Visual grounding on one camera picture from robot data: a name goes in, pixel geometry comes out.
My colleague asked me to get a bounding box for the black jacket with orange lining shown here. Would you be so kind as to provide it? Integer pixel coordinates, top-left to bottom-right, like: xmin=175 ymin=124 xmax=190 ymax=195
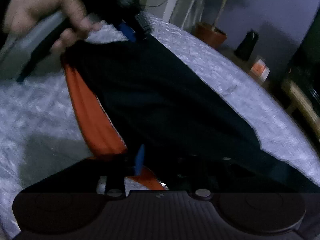
xmin=61 ymin=36 xmax=319 ymax=193

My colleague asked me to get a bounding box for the person's left hand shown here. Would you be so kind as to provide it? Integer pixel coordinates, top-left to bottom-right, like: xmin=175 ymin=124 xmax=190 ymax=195
xmin=1 ymin=0 xmax=102 ymax=54

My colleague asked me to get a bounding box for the grey curtain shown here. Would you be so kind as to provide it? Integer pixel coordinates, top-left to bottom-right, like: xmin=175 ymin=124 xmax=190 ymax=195
xmin=169 ymin=0 xmax=205 ymax=33

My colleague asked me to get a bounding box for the terracotta plant pot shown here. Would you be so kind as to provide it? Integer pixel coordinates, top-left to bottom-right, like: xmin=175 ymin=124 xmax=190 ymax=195
xmin=193 ymin=22 xmax=227 ymax=49

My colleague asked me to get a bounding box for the silver quilted bedspread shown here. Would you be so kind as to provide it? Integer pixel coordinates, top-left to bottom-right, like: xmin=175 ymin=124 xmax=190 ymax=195
xmin=1 ymin=14 xmax=319 ymax=239

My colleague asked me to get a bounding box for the black speaker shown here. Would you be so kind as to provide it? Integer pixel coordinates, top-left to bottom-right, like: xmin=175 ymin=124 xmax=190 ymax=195
xmin=234 ymin=29 xmax=259 ymax=61

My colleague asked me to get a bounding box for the orange white tissue pack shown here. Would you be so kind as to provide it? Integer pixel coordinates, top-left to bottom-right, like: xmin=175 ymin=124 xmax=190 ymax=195
xmin=249 ymin=58 xmax=270 ymax=82

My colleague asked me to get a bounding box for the wooden tv shelf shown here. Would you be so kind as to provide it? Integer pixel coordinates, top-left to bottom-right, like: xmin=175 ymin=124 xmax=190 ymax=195
xmin=283 ymin=79 xmax=319 ymax=141

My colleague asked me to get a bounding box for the black television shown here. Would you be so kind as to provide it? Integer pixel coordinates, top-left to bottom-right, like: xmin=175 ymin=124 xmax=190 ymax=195
xmin=289 ymin=14 xmax=319 ymax=100

